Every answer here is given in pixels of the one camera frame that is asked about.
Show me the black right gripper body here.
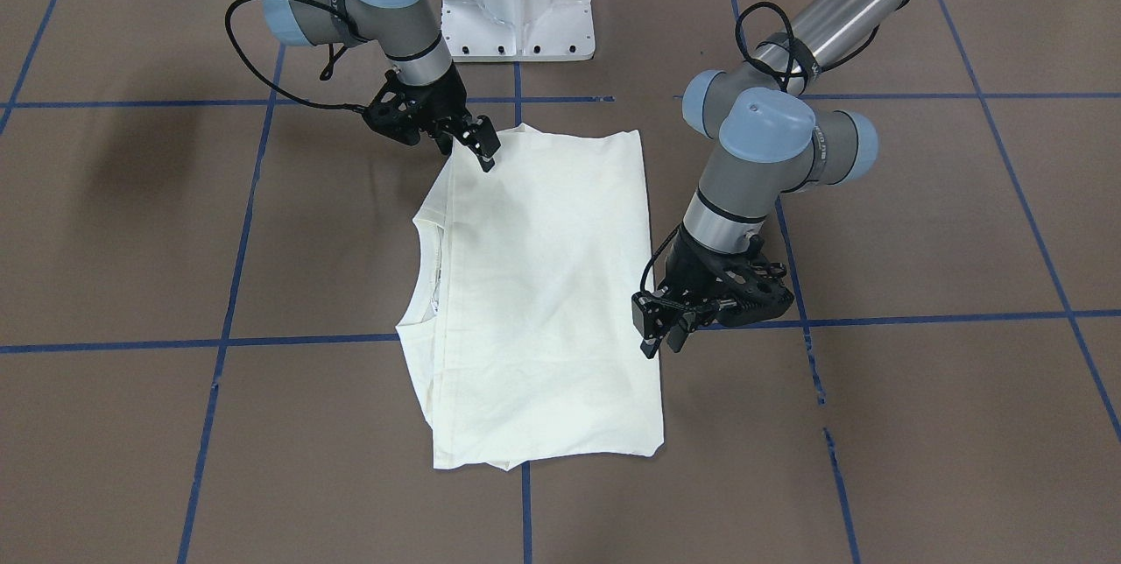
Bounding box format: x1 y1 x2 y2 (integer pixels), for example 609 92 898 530
398 65 474 140

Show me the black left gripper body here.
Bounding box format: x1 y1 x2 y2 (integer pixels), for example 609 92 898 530
657 226 745 315

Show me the cream long-sleeve printed shirt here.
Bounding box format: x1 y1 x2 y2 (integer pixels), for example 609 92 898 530
396 124 664 469

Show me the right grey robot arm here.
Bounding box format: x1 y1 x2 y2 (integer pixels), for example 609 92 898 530
224 0 500 172

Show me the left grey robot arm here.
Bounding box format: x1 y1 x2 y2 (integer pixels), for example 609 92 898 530
631 0 912 359

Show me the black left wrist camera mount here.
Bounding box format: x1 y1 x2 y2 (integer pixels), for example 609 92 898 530
716 259 795 329

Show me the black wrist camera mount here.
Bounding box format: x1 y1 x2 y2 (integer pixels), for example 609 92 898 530
361 70 426 146
716 259 795 329

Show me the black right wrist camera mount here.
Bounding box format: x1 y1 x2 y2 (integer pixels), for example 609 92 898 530
361 70 426 146

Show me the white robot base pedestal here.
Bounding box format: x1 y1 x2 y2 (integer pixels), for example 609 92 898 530
441 0 596 64

